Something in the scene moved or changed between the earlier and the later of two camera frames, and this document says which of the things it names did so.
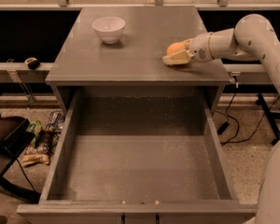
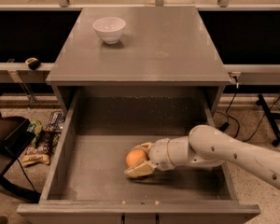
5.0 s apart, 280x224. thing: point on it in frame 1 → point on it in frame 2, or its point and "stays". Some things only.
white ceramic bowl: [109, 28] stays
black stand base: [271, 116] stays
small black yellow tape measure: [32, 63] stays
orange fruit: [175, 48] → [134, 157]
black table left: [8, 135] stays
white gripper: [200, 49] → [159, 153]
